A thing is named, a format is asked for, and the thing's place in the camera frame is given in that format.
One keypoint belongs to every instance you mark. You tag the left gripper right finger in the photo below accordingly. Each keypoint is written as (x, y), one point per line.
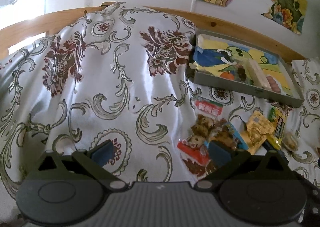
(226, 162)

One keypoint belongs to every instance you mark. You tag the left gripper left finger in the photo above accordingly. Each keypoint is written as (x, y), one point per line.
(90, 163)

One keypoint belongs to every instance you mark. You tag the blue rimmed fried snack bag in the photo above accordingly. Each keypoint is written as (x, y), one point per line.
(206, 130)

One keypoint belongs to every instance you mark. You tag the dark blue packet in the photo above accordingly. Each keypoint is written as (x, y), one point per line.
(268, 147)

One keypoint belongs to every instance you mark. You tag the gold foil snack pouch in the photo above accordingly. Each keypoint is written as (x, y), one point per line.
(257, 130)

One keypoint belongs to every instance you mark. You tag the yellow green snack packet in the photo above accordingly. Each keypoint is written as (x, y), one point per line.
(278, 120)

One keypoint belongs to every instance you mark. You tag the red label braised egg pack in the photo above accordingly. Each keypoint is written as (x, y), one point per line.
(209, 107)

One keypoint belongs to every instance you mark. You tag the sausage pack blue white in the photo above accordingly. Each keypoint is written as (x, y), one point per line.
(273, 84)

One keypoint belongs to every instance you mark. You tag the white rice cracker bar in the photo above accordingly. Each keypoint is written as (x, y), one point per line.
(258, 77)

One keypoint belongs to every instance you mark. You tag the grey tray with painting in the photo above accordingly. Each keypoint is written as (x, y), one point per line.
(221, 61)

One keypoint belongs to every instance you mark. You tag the round pastry in clear wrap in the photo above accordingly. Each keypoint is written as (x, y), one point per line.
(290, 143)

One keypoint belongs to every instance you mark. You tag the floral white bed cover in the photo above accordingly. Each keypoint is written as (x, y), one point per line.
(109, 76)

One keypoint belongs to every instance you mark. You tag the wooden bed frame rail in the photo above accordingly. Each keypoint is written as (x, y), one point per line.
(52, 23)

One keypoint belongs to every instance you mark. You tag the window frame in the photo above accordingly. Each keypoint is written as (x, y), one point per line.
(21, 10)

